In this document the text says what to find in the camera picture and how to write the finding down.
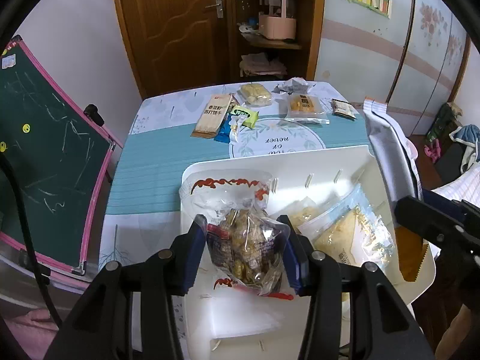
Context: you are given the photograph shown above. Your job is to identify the green chalkboard pink frame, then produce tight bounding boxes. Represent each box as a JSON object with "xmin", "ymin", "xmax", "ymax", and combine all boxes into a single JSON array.
[{"xmin": 1, "ymin": 36, "xmax": 116, "ymax": 275}]

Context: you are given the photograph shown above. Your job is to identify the yellow cake in clear wrap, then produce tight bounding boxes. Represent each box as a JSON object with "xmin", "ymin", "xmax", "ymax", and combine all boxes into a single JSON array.
[{"xmin": 240, "ymin": 83, "xmax": 272, "ymax": 107}]

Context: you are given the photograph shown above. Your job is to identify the checked white bedsheet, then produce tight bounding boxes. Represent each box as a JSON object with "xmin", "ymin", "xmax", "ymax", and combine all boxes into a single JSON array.
[{"xmin": 433, "ymin": 163, "xmax": 480, "ymax": 207}]

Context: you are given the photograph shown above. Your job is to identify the blue white small packet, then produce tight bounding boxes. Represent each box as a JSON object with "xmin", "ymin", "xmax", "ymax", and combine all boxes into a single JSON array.
[{"xmin": 214, "ymin": 115, "xmax": 242, "ymax": 144}]

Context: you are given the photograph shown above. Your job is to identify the wooden open shelf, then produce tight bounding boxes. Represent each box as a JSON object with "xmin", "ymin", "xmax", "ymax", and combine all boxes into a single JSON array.
[{"xmin": 225, "ymin": 0, "xmax": 325, "ymax": 81}]

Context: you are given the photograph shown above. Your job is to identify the beige long cracker packet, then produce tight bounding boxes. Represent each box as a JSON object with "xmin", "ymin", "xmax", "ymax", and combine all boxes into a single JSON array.
[{"xmin": 191, "ymin": 94, "xmax": 233, "ymax": 139}]

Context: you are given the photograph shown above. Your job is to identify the large clear bag yellow wafers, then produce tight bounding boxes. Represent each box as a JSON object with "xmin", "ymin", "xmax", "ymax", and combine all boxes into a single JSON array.
[{"xmin": 298, "ymin": 184, "xmax": 395, "ymax": 270}]

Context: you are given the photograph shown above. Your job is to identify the orange cracker clear packet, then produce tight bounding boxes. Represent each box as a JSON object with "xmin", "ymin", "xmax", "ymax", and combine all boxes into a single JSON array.
[{"xmin": 286, "ymin": 94, "xmax": 329, "ymax": 125}]

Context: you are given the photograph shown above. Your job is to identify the nut mix clear packet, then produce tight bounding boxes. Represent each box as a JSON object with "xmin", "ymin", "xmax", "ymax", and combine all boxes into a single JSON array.
[{"xmin": 206, "ymin": 207, "xmax": 290, "ymax": 296}]

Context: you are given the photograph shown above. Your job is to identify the silver crumpled snack wrapper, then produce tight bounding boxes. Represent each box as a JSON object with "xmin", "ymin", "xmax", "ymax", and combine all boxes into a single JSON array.
[{"xmin": 272, "ymin": 77, "xmax": 313, "ymax": 94}]

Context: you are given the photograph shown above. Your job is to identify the brown wooden door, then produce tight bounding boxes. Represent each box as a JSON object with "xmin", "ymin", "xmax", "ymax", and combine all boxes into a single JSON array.
[{"xmin": 114, "ymin": 0, "xmax": 231, "ymax": 98}]

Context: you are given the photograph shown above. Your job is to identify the green small snack packet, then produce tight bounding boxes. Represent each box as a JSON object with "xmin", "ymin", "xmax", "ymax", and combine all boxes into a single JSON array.
[{"xmin": 230, "ymin": 106, "xmax": 259, "ymax": 129}]

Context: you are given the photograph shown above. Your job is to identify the clear bag yellow puffs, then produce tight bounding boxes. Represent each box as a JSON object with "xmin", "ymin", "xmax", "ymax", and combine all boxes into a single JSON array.
[{"xmin": 272, "ymin": 197, "xmax": 320, "ymax": 233}]

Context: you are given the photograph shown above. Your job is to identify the white plastic tray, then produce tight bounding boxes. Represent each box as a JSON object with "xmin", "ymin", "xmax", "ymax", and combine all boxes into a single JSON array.
[{"xmin": 180, "ymin": 145, "xmax": 434, "ymax": 359}]

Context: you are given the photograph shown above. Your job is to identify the small beige biscuit packet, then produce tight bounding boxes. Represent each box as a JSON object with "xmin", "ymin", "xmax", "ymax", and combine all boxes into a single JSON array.
[{"xmin": 331, "ymin": 98, "xmax": 357, "ymax": 120}]

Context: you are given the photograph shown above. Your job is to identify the folded cloth on shelf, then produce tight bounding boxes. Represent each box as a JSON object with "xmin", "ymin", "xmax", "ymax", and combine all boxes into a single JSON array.
[{"xmin": 239, "ymin": 53, "xmax": 287, "ymax": 77}]

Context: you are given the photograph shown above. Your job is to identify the teal round-print placemat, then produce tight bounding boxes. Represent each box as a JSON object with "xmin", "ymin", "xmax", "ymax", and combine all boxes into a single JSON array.
[{"xmin": 106, "ymin": 116, "xmax": 368, "ymax": 215}]

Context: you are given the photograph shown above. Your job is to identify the pink basket on shelf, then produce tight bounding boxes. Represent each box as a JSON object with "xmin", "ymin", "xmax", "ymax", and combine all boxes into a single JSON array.
[{"xmin": 259, "ymin": 0, "xmax": 296, "ymax": 41}]

